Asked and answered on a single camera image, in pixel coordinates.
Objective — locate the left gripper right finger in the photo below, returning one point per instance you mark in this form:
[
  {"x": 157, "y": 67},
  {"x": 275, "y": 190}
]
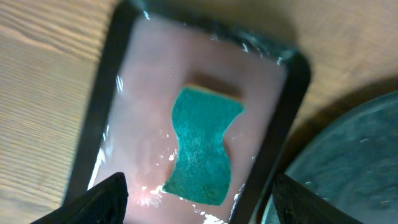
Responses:
[{"x": 296, "y": 204}]

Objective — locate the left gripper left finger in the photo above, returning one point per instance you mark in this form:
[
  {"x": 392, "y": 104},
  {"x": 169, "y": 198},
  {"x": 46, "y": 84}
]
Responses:
[{"x": 105, "y": 203}]

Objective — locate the green yellow sponge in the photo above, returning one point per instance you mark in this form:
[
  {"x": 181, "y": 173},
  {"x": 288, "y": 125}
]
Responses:
[{"x": 202, "y": 171}]

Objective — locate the dark red rectangular tray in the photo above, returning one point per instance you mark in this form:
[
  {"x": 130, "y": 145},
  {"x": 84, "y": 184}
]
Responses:
[{"x": 155, "y": 48}]

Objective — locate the round black tray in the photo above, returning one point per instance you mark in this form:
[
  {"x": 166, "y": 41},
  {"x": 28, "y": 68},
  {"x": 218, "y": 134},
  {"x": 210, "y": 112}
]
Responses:
[{"x": 352, "y": 164}]

